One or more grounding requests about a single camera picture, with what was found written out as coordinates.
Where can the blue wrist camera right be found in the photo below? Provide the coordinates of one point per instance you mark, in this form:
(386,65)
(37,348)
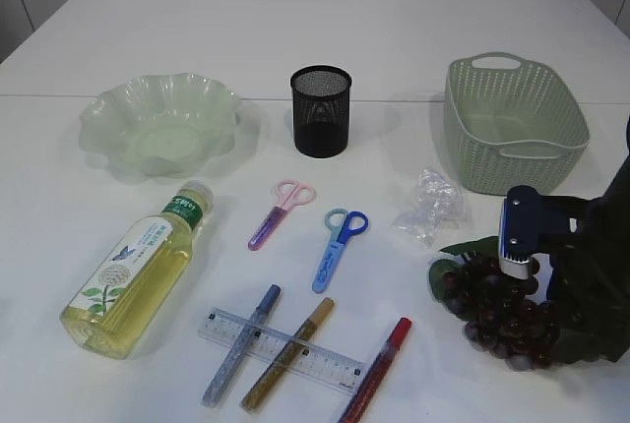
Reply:
(532,223)

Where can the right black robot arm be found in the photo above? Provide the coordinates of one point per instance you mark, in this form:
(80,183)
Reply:
(622,167)

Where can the red glitter pen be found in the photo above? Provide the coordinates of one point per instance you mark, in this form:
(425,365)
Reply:
(376,373)

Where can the black mesh pen holder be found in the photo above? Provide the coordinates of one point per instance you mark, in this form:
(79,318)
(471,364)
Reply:
(320,110)

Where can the clear plastic ruler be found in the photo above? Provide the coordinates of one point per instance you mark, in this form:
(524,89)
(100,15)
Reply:
(313,362)

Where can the gold glitter pen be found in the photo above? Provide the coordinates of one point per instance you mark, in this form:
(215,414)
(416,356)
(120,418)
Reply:
(271,376)

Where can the blue capped scissors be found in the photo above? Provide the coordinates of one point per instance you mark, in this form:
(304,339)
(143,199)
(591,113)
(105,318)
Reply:
(343,225)

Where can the dark red grape bunch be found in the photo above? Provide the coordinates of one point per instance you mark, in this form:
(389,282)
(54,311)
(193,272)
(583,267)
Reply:
(499,313)

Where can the clear plastic sheet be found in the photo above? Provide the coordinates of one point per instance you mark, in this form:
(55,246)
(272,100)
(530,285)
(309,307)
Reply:
(434,203)

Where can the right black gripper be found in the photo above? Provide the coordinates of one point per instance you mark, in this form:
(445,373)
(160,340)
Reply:
(587,242)

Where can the blue glitter pen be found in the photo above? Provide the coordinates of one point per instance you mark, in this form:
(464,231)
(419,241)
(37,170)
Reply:
(235,355)

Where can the pink capped scissors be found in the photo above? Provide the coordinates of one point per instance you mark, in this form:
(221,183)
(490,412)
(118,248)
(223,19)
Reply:
(290,194)

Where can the green wavy plastic plate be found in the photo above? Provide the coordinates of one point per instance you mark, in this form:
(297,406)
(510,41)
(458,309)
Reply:
(160,125)

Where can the green woven plastic basket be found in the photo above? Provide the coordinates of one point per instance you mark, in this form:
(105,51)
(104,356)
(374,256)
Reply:
(506,127)

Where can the green tea bottle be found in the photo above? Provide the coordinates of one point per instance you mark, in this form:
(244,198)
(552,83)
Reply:
(114,307)

